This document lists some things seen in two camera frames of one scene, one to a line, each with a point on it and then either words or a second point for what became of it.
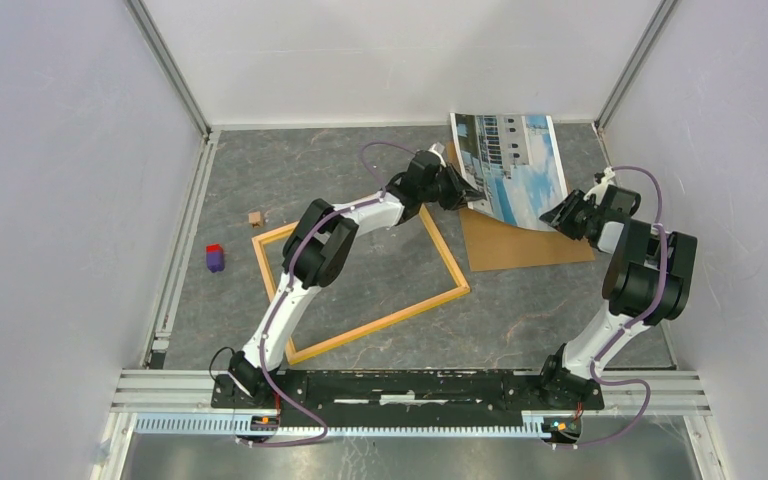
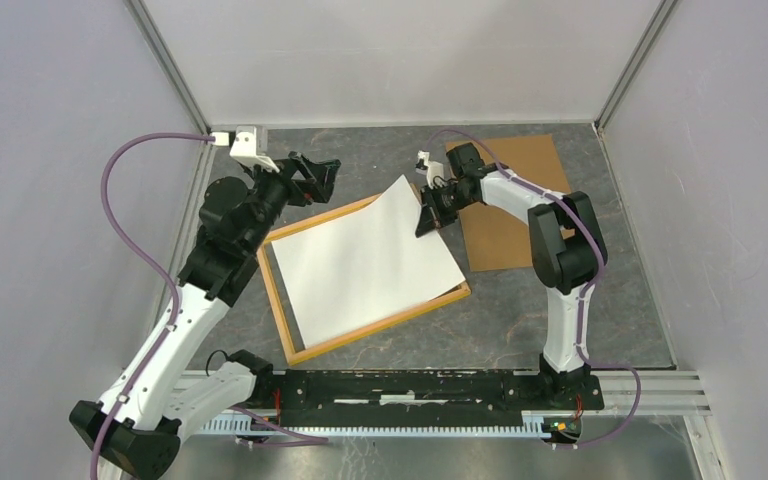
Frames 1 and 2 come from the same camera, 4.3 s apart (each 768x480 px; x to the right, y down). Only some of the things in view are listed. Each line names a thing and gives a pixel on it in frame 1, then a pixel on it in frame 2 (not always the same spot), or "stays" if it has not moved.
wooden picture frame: [462, 287] stays
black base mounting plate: [404, 398] stays
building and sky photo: [517, 161] to [362, 261]
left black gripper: [460, 191] to [319, 178]
